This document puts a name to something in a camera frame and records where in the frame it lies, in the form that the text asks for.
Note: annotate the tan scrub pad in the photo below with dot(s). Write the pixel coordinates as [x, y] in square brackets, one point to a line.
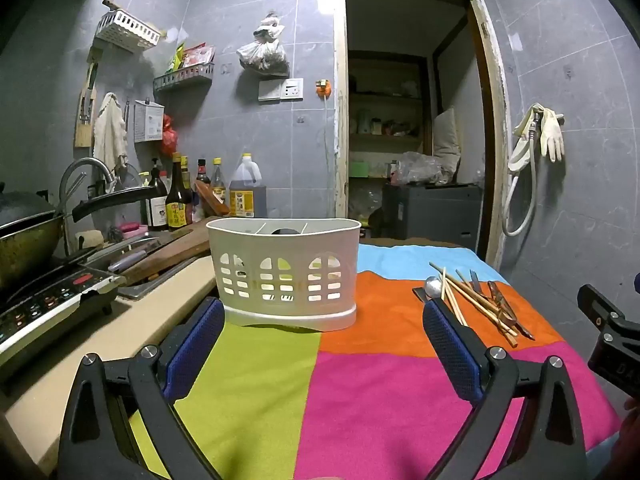
[89, 238]

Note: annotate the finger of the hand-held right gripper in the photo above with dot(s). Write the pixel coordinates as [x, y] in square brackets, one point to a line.
[595, 305]

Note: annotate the metal spoon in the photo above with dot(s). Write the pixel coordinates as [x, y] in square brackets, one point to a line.
[433, 286]

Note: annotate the grey wall shelf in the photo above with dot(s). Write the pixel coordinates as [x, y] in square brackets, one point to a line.
[182, 79]

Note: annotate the wooden cutting board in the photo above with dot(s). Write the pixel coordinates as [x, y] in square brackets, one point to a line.
[175, 250]

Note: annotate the induction cooker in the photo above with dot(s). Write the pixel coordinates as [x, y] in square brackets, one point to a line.
[45, 305]

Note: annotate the dark red-capped bottle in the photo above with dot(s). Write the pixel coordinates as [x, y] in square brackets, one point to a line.
[202, 172]

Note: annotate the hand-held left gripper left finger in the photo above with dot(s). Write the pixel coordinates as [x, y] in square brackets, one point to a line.
[195, 345]

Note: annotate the wooden storage shelf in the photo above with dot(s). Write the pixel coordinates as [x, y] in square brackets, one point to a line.
[385, 137]

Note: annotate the black pump bottle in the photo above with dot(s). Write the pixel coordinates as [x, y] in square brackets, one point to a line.
[157, 205]

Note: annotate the black wok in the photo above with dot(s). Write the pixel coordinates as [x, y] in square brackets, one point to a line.
[25, 250]

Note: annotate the hanging clear plastic bag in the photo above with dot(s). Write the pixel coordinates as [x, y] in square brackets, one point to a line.
[262, 52]

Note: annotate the dark soy sauce bottle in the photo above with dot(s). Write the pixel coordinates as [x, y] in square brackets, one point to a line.
[177, 205]

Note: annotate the green box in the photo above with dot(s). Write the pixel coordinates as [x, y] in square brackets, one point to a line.
[359, 169]

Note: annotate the grey wall box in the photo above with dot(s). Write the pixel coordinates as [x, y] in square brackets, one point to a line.
[148, 121]

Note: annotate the cream rubber glove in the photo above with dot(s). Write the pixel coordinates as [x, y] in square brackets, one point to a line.
[552, 132]
[520, 152]

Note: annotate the wall switch socket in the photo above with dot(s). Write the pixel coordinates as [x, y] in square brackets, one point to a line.
[280, 90]

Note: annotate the grey cabinet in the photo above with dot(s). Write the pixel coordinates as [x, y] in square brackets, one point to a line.
[430, 217]

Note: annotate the wooden door frame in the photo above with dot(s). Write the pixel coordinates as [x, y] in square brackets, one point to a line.
[341, 110]

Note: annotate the hanging white towel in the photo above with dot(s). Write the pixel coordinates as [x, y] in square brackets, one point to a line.
[110, 132]

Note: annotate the colourful striped cloth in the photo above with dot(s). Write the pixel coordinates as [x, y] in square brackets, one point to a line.
[375, 385]

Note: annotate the brown wooden block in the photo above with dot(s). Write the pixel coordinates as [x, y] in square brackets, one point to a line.
[212, 199]

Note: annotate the white plastic utensil basket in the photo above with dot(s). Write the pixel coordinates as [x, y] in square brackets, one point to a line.
[280, 252]

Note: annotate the pink soap box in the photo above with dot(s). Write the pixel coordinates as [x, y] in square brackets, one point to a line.
[132, 230]

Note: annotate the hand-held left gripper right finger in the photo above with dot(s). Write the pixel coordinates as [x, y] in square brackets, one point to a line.
[450, 350]

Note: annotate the white wall basket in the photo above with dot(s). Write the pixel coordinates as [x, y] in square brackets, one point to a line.
[127, 30]

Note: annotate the person's right hand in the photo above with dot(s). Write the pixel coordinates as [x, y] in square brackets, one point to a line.
[632, 427]

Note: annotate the cooking oil jug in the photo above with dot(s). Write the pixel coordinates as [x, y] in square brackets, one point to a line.
[247, 190]

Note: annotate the crumpled clear plastic bag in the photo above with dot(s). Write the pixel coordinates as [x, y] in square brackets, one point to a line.
[422, 167]

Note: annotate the red plastic bag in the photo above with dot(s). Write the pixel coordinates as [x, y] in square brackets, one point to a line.
[169, 137]

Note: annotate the wooden knife holder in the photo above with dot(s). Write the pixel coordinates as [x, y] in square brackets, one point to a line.
[86, 125]

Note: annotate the clear yellow-capped bottle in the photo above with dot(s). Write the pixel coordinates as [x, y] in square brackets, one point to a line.
[218, 182]

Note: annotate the metal faucet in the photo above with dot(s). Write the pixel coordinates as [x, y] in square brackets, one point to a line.
[82, 164]

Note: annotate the bunch of wooden chopsticks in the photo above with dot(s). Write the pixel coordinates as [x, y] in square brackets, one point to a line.
[480, 302]

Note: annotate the snack packets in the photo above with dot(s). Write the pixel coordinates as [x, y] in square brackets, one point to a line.
[192, 55]

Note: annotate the white pillow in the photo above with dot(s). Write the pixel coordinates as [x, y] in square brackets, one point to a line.
[446, 140]

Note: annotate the kitchen cleaver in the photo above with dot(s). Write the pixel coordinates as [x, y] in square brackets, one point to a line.
[132, 258]

